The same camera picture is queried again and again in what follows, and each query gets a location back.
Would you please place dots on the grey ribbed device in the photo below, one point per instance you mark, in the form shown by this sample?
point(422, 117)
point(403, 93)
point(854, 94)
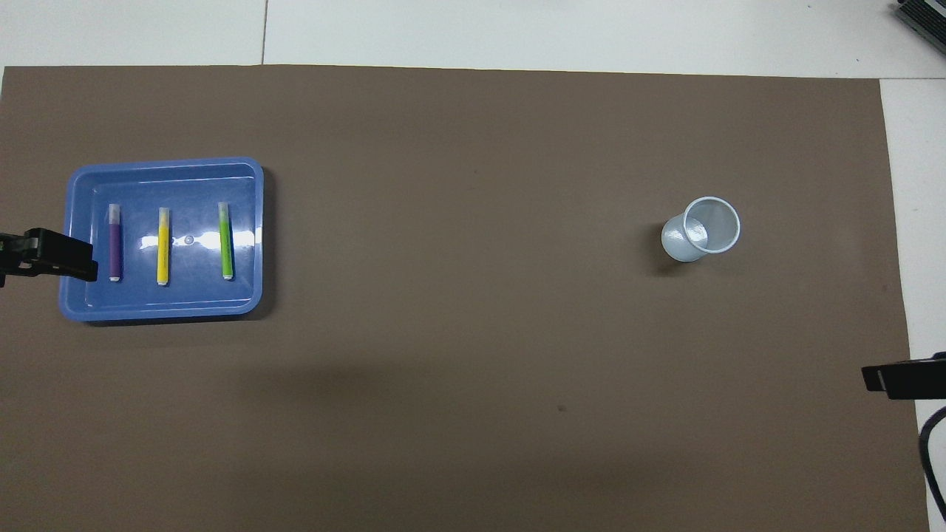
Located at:
point(927, 15)

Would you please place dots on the yellow marker pen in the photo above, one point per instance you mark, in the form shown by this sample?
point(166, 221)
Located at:
point(163, 251)

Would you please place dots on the translucent plastic cup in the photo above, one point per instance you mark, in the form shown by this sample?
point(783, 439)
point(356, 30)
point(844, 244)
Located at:
point(676, 240)

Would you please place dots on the green marker pen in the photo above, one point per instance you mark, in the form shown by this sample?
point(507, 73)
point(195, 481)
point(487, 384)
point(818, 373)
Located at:
point(226, 247)

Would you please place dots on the brown table mat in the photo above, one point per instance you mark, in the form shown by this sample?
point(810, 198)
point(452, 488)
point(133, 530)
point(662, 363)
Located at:
point(473, 133)

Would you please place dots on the blue plastic tray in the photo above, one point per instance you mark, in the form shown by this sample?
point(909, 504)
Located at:
point(244, 222)

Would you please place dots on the purple marker pen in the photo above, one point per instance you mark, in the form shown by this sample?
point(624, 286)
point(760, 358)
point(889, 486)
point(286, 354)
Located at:
point(115, 247)

